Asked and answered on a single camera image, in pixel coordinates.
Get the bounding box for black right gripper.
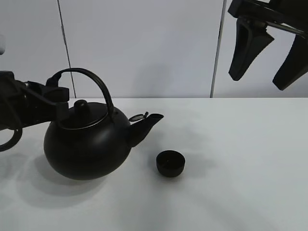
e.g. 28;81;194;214
228;0;308;90

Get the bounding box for black round kettle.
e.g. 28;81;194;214
43;67;164;180

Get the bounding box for small black teacup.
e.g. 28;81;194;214
156;150;186;178

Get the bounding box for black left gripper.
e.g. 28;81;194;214
0;71;69;130

